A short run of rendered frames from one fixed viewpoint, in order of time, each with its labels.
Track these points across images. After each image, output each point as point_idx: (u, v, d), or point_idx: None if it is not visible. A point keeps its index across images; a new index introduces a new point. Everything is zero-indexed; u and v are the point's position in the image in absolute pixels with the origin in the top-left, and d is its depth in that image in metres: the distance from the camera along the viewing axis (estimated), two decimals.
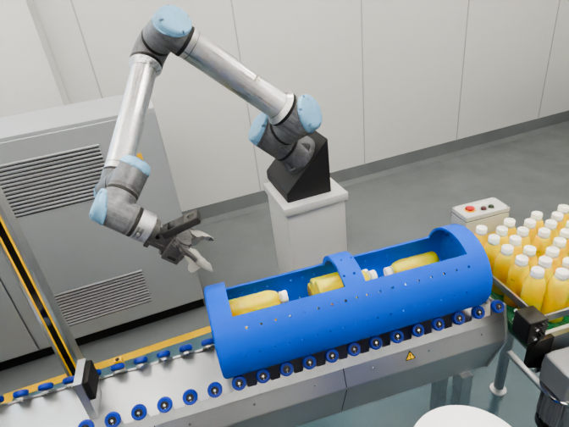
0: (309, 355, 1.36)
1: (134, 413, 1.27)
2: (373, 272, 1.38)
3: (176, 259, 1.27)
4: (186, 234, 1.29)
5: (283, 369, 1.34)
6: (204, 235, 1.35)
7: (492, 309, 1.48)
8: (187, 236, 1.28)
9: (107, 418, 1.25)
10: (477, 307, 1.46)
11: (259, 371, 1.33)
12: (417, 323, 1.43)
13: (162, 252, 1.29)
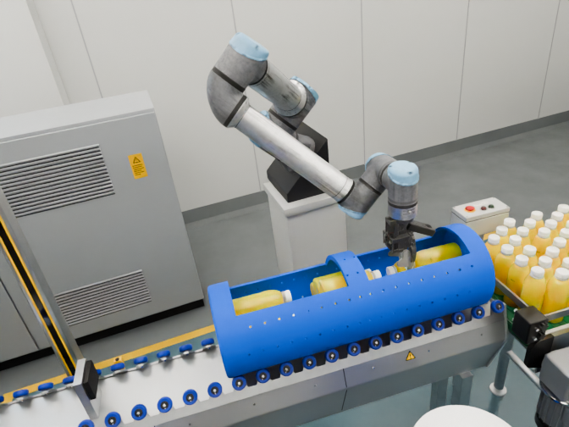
0: (312, 356, 1.36)
1: (134, 413, 1.27)
2: (377, 272, 1.39)
3: (397, 249, 1.40)
4: None
5: (283, 367, 1.34)
6: None
7: (492, 309, 1.48)
8: None
9: (107, 418, 1.25)
10: (479, 307, 1.46)
11: (262, 369, 1.33)
12: (420, 324, 1.43)
13: (389, 236, 1.41)
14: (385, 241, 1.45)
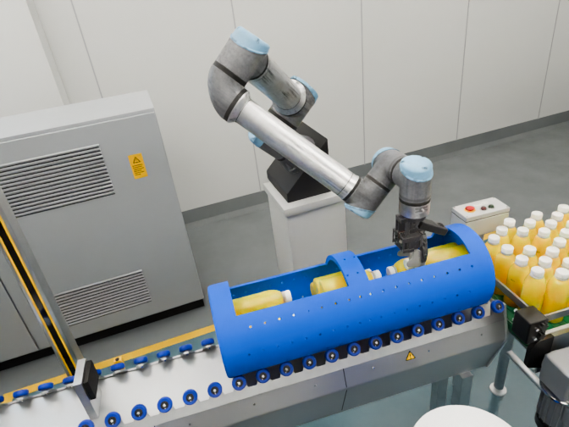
0: (312, 356, 1.36)
1: (134, 413, 1.27)
2: (377, 272, 1.39)
3: (408, 249, 1.33)
4: None
5: (283, 367, 1.34)
6: None
7: (492, 309, 1.48)
8: None
9: (107, 418, 1.25)
10: (479, 307, 1.46)
11: (262, 369, 1.33)
12: (420, 324, 1.43)
13: (400, 235, 1.33)
14: (394, 240, 1.37)
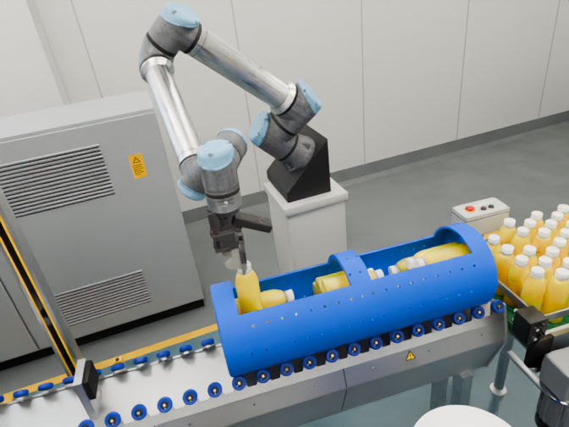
0: (313, 357, 1.36)
1: (134, 413, 1.27)
2: (379, 271, 1.39)
3: (221, 248, 1.16)
4: None
5: (284, 366, 1.35)
6: None
7: (492, 309, 1.48)
8: None
9: (107, 418, 1.25)
10: (481, 308, 1.46)
11: (264, 369, 1.34)
12: (422, 324, 1.43)
13: (212, 232, 1.16)
14: None
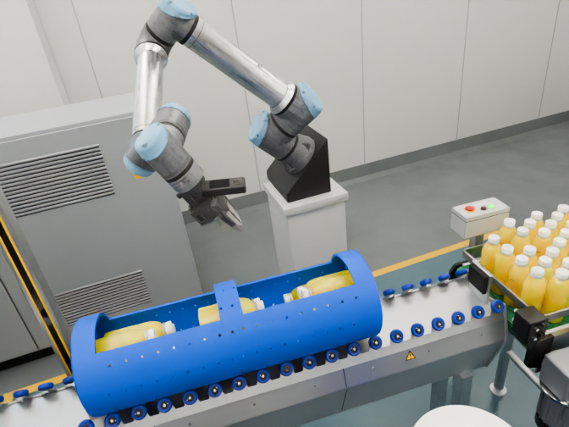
0: (315, 364, 1.36)
1: (137, 408, 1.27)
2: (260, 302, 1.32)
3: (205, 220, 1.18)
4: (223, 197, 1.20)
5: (288, 365, 1.35)
6: (236, 216, 1.24)
7: (492, 309, 1.48)
8: (223, 201, 1.19)
9: (107, 425, 1.25)
10: (477, 307, 1.46)
11: (268, 374, 1.33)
12: (422, 334, 1.42)
13: (191, 207, 1.19)
14: None
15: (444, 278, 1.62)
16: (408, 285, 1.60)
